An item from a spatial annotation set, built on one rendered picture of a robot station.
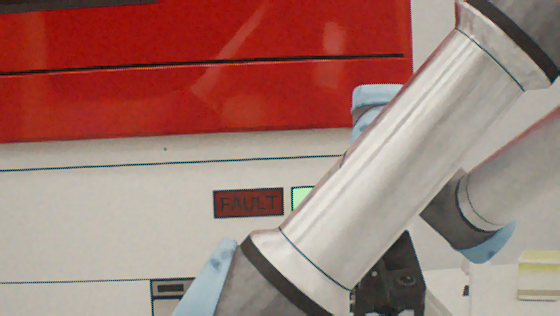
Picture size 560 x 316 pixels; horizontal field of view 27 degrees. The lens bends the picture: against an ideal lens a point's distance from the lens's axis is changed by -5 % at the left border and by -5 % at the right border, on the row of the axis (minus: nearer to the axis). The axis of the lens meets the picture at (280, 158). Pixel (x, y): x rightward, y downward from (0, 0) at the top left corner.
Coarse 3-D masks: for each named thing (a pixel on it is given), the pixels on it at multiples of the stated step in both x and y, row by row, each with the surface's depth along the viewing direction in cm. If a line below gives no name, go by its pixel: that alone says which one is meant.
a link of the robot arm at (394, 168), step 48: (480, 0) 103; (528, 0) 101; (480, 48) 104; (528, 48) 102; (432, 96) 104; (480, 96) 104; (384, 144) 105; (432, 144) 104; (336, 192) 106; (384, 192) 104; (432, 192) 106; (288, 240) 106; (336, 240) 105; (384, 240) 106; (192, 288) 105; (240, 288) 105; (288, 288) 104; (336, 288) 106
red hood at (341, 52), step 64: (0, 0) 194; (64, 0) 194; (128, 0) 196; (192, 0) 197; (256, 0) 198; (320, 0) 199; (384, 0) 200; (0, 64) 195; (64, 64) 196; (128, 64) 198; (192, 64) 200; (256, 64) 200; (320, 64) 201; (384, 64) 202; (0, 128) 196; (64, 128) 198; (128, 128) 199; (192, 128) 200; (256, 128) 201
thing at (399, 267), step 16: (400, 240) 149; (384, 256) 147; (400, 256) 147; (416, 256) 147; (384, 272) 145; (400, 272) 145; (416, 272) 145; (400, 288) 143; (416, 288) 142; (400, 304) 143; (416, 304) 143
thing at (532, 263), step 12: (528, 252) 190; (540, 252) 190; (552, 252) 189; (528, 264) 185; (540, 264) 185; (552, 264) 184; (528, 276) 186; (540, 276) 185; (552, 276) 184; (528, 288) 186; (540, 288) 185; (552, 288) 184; (552, 300) 185
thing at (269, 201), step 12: (228, 192) 207; (240, 192) 207; (252, 192) 207; (264, 192) 207; (276, 192) 207; (216, 204) 207; (228, 204) 207; (240, 204) 207; (252, 204) 207; (264, 204) 207; (276, 204) 208
